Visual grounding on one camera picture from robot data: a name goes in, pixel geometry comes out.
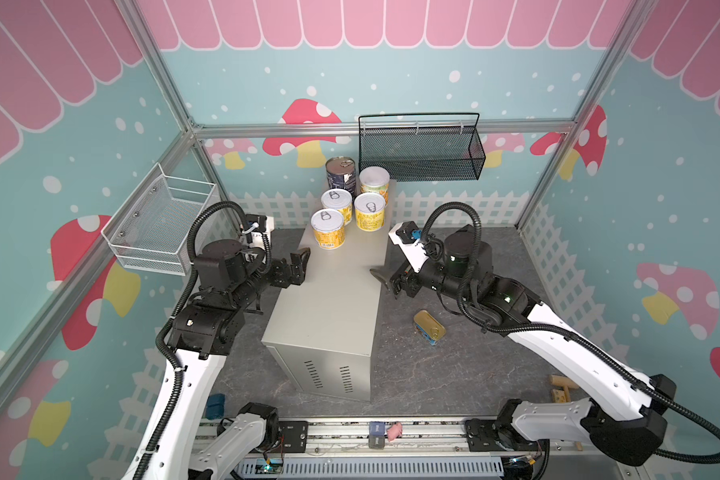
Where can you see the green circuit board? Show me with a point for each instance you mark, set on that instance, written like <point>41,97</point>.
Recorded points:
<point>269,466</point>

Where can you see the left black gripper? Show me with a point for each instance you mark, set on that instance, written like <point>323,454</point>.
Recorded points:
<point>297,268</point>

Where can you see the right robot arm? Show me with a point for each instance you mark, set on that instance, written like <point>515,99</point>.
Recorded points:
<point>623,412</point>

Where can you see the white wire mesh basket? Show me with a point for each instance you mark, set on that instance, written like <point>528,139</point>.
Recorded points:
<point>149,231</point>

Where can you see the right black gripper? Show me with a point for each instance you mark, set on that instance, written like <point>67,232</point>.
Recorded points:
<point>404,282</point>

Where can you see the dark blue tall can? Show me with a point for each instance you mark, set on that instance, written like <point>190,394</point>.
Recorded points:
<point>341,174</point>

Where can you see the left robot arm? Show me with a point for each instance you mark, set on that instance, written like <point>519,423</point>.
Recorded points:
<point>231,265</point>

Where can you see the grey small block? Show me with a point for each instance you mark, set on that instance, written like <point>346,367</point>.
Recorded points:
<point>377,435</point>

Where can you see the grey metal cabinet counter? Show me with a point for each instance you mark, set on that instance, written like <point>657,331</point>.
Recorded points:
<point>322,333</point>

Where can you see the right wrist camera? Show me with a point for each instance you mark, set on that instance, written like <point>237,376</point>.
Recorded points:
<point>416,247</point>

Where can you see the teal small object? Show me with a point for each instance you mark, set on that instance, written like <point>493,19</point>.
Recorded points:
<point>215,407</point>

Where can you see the yellow can white lid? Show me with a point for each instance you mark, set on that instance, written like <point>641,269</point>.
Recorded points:
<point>374,179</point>

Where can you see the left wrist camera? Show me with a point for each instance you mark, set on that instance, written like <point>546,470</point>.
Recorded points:
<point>257,230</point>

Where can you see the gold sardine tin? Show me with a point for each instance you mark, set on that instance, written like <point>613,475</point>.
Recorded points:
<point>429,327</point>

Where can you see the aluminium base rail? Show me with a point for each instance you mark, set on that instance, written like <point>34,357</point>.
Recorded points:
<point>256,444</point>

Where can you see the pink small object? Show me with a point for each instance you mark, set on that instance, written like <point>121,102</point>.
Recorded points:
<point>395,431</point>

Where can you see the wooden toy hammer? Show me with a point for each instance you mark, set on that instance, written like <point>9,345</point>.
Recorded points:
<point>561,388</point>

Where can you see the black wire mesh basket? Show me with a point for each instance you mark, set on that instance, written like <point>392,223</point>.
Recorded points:
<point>418,147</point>

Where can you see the yellow can pull-tab lid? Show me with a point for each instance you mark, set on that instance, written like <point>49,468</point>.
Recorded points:
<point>340,200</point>
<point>329,228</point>
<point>370,211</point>

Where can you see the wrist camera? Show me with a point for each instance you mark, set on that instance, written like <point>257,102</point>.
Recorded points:
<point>257,230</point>
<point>416,247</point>

